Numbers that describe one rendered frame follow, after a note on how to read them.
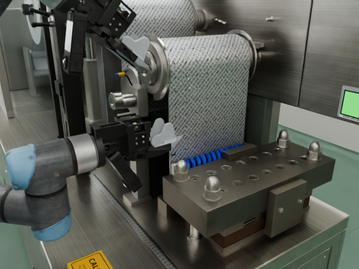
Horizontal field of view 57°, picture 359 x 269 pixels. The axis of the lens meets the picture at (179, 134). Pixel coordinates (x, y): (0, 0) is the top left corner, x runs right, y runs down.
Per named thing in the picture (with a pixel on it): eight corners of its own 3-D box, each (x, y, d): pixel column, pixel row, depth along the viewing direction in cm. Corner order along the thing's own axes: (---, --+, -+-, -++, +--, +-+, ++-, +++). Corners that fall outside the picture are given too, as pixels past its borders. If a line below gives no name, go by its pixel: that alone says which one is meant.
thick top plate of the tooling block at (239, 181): (162, 199, 75) (162, 176, 73) (281, 157, 95) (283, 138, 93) (205, 238, 63) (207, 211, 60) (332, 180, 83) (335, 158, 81)
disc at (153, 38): (138, 93, 83) (135, 32, 77) (140, 93, 83) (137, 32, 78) (169, 107, 71) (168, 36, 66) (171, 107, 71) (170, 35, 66)
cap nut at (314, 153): (302, 157, 82) (304, 140, 80) (311, 153, 84) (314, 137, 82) (315, 162, 79) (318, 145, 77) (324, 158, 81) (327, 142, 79)
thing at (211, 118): (169, 167, 79) (168, 92, 72) (241, 145, 91) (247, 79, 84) (170, 168, 78) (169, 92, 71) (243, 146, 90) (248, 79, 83)
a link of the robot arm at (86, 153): (79, 181, 62) (67, 164, 68) (102, 174, 64) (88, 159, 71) (75, 144, 59) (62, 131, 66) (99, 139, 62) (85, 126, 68)
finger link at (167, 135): (189, 120, 73) (153, 128, 68) (189, 144, 75) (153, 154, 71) (182, 116, 75) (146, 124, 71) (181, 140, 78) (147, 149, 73)
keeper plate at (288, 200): (264, 233, 73) (268, 190, 69) (293, 218, 78) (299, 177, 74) (272, 239, 71) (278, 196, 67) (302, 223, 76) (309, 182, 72)
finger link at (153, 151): (174, 145, 71) (137, 155, 67) (174, 151, 72) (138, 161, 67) (163, 138, 75) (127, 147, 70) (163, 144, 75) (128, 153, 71)
